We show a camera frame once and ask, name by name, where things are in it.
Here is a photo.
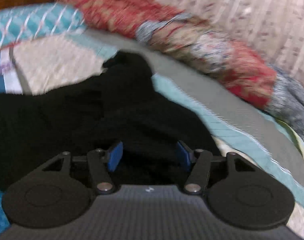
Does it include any black pant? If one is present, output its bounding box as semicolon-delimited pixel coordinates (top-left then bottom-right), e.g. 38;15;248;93
0;51;220;190

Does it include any patterned bedsheet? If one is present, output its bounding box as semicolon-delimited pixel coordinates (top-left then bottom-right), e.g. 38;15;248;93
0;2;304;239

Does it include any beige floral curtain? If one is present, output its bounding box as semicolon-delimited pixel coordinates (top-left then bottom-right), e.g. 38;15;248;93
158;0;304;87

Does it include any red patchwork quilt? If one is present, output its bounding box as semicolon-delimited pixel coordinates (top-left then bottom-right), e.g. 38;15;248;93
56;0;304;141

